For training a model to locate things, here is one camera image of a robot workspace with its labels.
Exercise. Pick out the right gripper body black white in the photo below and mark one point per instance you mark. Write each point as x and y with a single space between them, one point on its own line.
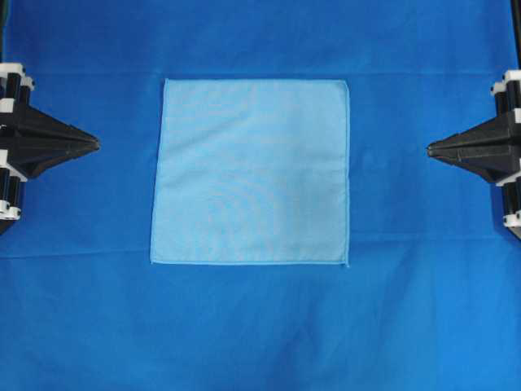
506 94

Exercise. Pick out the light blue towel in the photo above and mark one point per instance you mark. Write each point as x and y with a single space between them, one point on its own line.
252 172

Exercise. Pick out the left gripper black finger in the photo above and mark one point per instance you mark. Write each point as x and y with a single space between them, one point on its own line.
33 160
30 121

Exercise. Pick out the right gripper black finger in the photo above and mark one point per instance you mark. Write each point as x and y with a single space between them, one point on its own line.
495 132
490 170

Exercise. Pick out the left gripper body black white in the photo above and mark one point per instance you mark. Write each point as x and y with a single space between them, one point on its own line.
16 90

